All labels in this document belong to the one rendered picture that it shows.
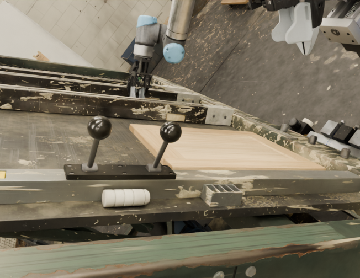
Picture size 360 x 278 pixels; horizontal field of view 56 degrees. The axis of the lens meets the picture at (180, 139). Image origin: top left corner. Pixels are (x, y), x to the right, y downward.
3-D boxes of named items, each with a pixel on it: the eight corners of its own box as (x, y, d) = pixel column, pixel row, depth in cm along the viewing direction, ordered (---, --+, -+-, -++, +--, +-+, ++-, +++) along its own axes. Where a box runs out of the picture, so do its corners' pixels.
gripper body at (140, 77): (132, 87, 130) (136, 56, 127) (127, 84, 138) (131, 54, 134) (151, 90, 133) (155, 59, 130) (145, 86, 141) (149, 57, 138)
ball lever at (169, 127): (163, 181, 64) (188, 132, 55) (144, 181, 63) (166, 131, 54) (158, 165, 67) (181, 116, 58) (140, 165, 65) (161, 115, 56)
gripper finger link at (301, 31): (284, 65, 57) (273, 10, 52) (312, 51, 58) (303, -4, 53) (295, 68, 54) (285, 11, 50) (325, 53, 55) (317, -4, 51)
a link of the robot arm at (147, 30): (160, 17, 126) (138, 13, 124) (157, 47, 129) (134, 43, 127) (158, 19, 134) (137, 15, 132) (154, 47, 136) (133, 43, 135)
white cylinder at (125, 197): (104, 210, 56) (149, 208, 59) (106, 194, 55) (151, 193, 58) (100, 202, 58) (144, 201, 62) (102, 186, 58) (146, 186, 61)
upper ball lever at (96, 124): (99, 181, 59) (116, 128, 50) (77, 181, 58) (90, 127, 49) (97, 164, 61) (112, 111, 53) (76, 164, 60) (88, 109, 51)
